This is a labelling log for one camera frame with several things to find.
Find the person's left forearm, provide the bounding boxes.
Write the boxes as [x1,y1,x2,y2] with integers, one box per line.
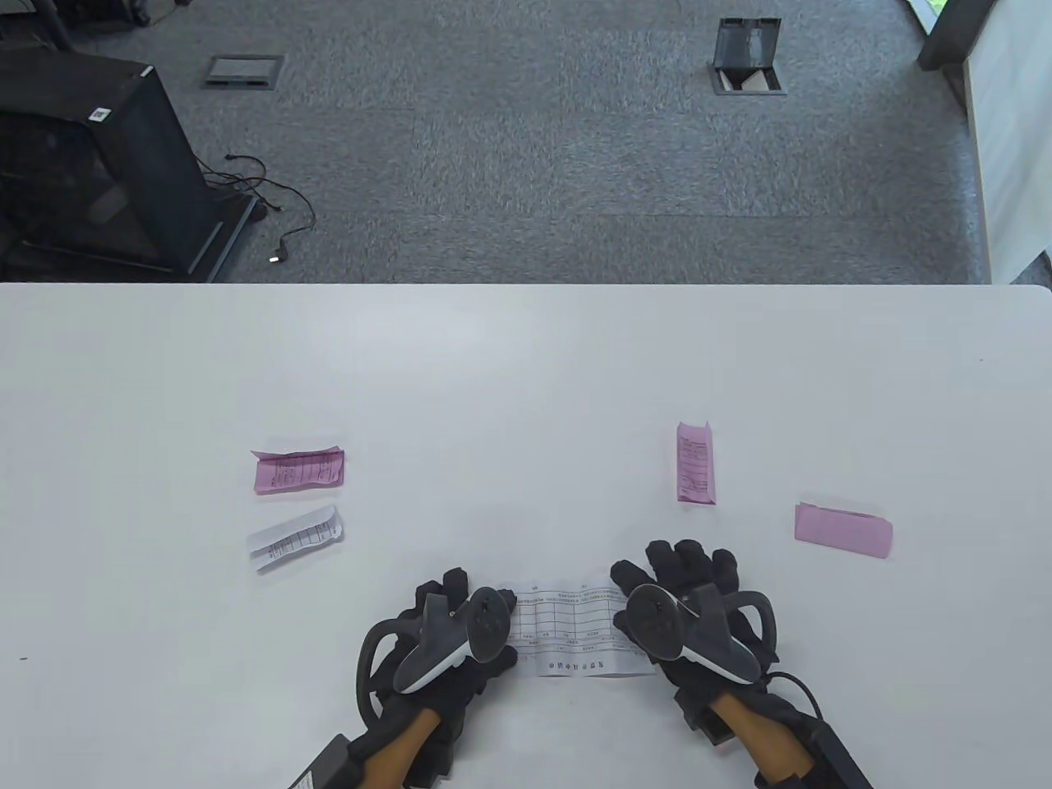
[358,707,445,789]

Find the black wrist box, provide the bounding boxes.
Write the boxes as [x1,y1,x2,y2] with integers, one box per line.
[805,719,874,789]

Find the white paper invoice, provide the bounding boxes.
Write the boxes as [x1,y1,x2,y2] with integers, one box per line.
[247,505,344,574]
[497,582,658,680]

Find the person's left hand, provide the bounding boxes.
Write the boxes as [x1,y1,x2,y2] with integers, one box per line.
[366,569,520,732]

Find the white partition panel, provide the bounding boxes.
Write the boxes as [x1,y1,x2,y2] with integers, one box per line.
[960,0,1052,285]

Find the pink paper invoice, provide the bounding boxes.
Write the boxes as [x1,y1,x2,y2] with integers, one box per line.
[794,501,893,561]
[676,421,717,505]
[251,446,346,496]

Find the black labelled power pack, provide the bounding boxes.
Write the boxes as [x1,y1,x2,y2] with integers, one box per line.
[288,734,354,789]

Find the black cabinet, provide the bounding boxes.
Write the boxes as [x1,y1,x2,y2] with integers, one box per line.
[0,49,257,283]

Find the open grey floor box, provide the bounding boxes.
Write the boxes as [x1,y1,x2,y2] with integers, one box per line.
[708,17,788,98]

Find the person's right forearm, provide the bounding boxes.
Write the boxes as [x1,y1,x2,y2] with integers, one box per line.
[707,690,823,789]

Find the closed grey floor box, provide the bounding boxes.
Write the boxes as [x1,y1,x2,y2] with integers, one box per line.
[202,54,287,90]

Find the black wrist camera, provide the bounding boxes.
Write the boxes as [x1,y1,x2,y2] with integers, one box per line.
[411,723,461,786]
[676,690,736,749]

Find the black floor cable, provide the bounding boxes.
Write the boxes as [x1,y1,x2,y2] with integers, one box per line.
[197,153,317,265]

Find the black wrist strap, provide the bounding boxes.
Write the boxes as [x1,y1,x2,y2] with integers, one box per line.
[752,760,814,789]

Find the black glove cable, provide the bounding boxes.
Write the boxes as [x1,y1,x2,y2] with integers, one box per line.
[764,671,823,724]

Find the person's right hand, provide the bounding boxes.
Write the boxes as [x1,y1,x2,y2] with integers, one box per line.
[610,539,778,699]

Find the dark grey pillar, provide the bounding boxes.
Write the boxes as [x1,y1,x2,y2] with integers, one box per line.
[917,0,997,72]

